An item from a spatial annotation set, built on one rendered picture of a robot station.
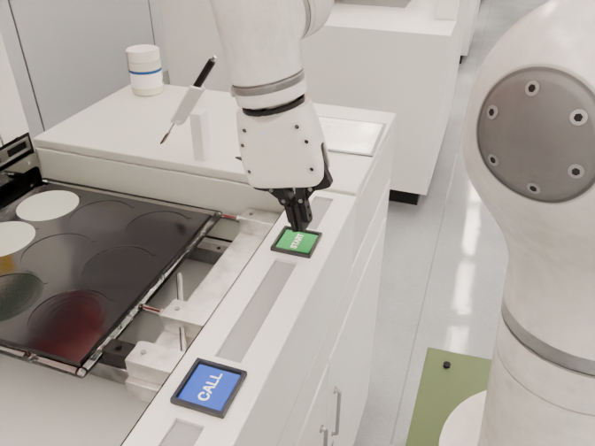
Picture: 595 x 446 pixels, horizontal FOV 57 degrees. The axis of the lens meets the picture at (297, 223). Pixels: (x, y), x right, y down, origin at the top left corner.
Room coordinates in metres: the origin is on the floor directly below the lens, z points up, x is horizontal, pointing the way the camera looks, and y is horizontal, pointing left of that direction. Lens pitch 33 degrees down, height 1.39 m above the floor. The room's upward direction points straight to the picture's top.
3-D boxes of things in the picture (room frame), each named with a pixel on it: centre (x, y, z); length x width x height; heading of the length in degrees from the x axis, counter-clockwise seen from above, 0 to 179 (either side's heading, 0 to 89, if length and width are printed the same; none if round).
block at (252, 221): (0.75, 0.05, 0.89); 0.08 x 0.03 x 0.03; 71
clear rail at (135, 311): (0.60, 0.19, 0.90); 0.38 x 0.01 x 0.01; 161
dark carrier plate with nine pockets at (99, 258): (0.66, 0.36, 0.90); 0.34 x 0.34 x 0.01; 71
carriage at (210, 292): (0.59, 0.11, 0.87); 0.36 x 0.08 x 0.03; 161
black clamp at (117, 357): (0.46, 0.21, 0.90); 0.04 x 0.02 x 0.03; 71
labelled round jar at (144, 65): (1.18, 0.33, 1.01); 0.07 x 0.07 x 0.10
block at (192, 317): (0.52, 0.13, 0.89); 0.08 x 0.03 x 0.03; 71
